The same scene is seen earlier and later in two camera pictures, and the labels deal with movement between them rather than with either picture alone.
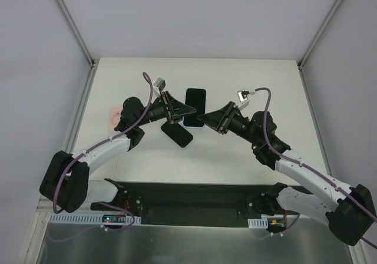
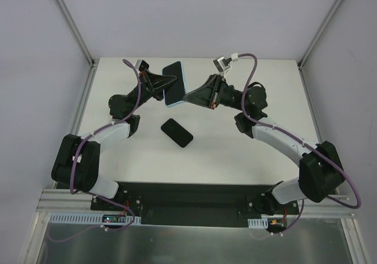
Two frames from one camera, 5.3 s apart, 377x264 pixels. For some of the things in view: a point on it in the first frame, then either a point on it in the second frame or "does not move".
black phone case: (177, 133) does not move
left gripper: (168, 107) → (147, 81)
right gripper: (227, 117) → (215, 91)
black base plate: (187, 204) does not move
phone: (196, 98) → (177, 91)
